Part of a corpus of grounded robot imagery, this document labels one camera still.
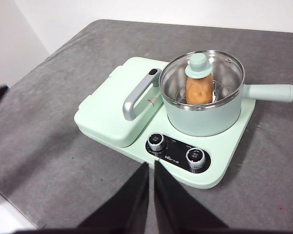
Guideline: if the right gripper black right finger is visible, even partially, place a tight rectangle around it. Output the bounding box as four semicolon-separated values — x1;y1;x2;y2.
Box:
153;160;293;234

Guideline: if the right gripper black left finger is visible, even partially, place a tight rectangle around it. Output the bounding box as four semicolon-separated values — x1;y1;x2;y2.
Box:
14;162;152;234

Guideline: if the brown potato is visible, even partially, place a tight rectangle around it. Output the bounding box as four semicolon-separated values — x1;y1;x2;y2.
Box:
186;73;213;104

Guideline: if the glass lid with green knob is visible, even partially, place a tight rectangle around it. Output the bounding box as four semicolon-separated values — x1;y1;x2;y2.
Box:
160;50;245;107

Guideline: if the steel steamer rack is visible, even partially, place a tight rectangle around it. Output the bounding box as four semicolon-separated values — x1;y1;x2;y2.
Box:
170;81;231;106

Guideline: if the silver control knob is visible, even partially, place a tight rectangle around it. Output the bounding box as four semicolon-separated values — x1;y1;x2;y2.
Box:
185;148;206;170
147;133;166;152

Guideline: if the mint green breakfast machine base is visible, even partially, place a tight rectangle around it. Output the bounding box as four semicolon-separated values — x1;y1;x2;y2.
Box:
73;56;256;190

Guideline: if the mint green griddle cover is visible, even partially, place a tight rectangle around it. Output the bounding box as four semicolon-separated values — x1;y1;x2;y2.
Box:
73;56;170;148

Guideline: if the mint green pot with handle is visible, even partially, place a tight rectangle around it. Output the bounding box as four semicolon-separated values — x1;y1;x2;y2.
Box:
159;50;293;137

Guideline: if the silver griddle cover handle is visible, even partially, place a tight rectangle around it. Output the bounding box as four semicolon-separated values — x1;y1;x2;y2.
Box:
123;68;163;122

